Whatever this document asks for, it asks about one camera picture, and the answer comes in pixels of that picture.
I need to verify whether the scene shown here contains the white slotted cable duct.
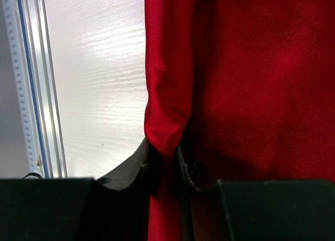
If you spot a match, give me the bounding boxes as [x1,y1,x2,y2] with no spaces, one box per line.
[1,0,44,178]

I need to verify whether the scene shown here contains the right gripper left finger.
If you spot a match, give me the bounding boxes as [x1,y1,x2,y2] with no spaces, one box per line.
[78,139,158,240]

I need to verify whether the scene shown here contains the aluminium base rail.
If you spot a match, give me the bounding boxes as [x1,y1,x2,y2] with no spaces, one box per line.
[17,0,68,178]

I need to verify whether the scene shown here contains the red cloth napkin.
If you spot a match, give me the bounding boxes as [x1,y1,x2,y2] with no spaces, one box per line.
[144,0,334,240]

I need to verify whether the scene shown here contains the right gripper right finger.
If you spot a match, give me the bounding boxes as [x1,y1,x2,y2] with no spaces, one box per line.
[176,147,231,240]

